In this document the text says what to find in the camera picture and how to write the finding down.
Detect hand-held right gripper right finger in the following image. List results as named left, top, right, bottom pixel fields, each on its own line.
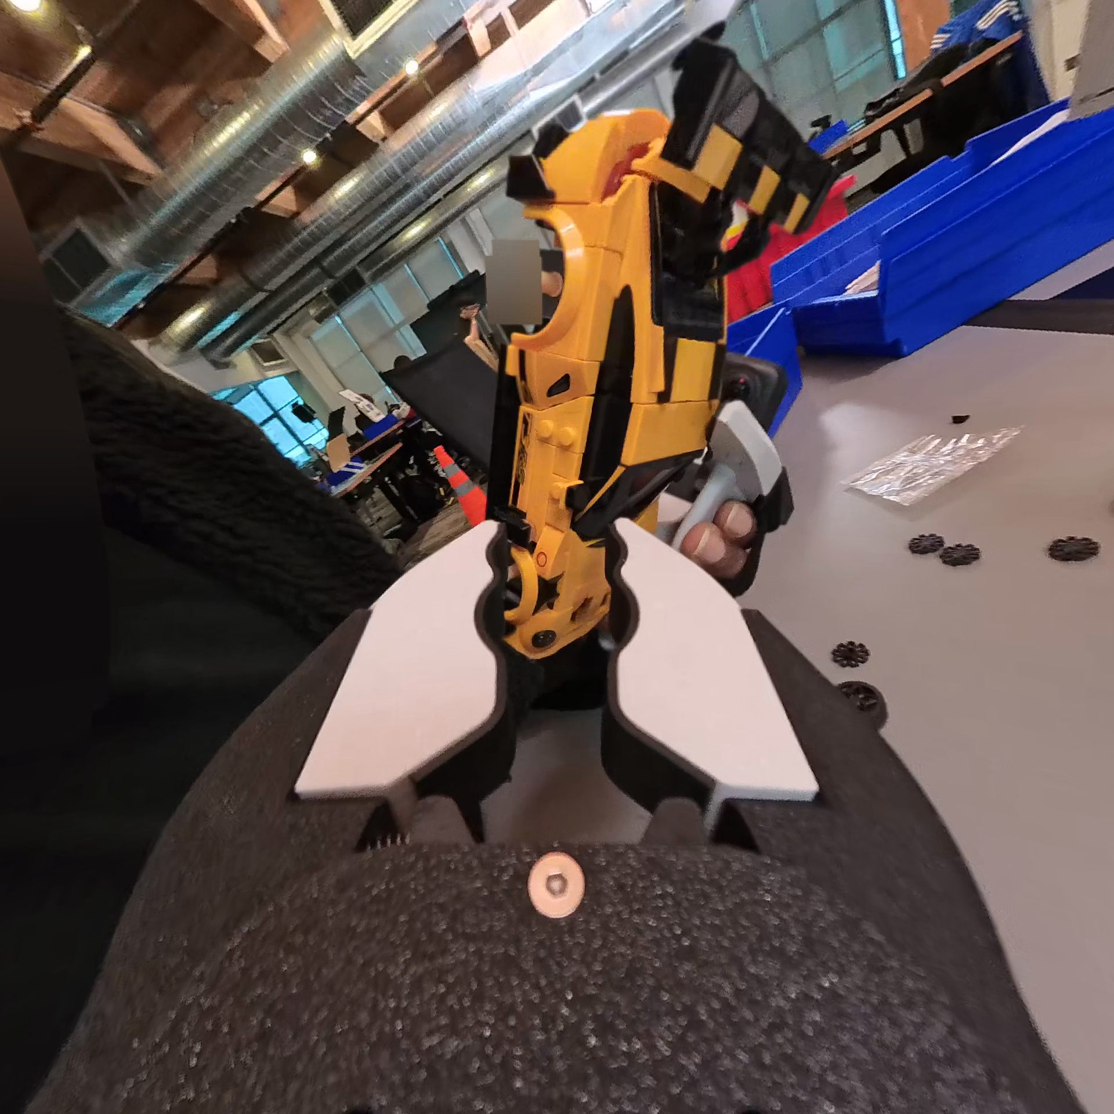
left=603, top=520, right=821, bottom=845

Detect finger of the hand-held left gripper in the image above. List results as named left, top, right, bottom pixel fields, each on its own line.
left=709, top=406, right=781, bottom=502

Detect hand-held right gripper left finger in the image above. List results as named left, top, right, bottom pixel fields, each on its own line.
left=294, top=522, right=516, bottom=841

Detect yellow lego car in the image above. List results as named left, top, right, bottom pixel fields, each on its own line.
left=486, top=34, right=840, bottom=658

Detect clear plastic parts bag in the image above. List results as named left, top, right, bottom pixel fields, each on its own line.
left=842, top=424, right=1026, bottom=508

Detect black rim inserts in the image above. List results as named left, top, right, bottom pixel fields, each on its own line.
left=830, top=533, right=1102, bottom=728

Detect person's left hand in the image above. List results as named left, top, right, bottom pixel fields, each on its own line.
left=677, top=501, right=758, bottom=577

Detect red plastic bin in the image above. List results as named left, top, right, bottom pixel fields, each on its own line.
left=726, top=174, right=858, bottom=325

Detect orange traffic cone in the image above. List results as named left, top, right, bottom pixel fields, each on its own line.
left=432, top=445, right=488, bottom=528

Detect black bag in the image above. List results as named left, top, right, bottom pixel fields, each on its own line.
left=862, top=78, right=947, bottom=124

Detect wooden background table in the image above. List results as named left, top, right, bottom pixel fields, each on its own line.
left=822, top=34, right=1026, bottom=175

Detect white paper sheet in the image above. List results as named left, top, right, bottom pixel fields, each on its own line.
left=1001, top=113, right=1073, bottom=159

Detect silver ventilation duct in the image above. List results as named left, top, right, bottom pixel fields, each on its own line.
left=51, top=34, right=375, bottom=306
left=165, top=87, right=541, bottom=367

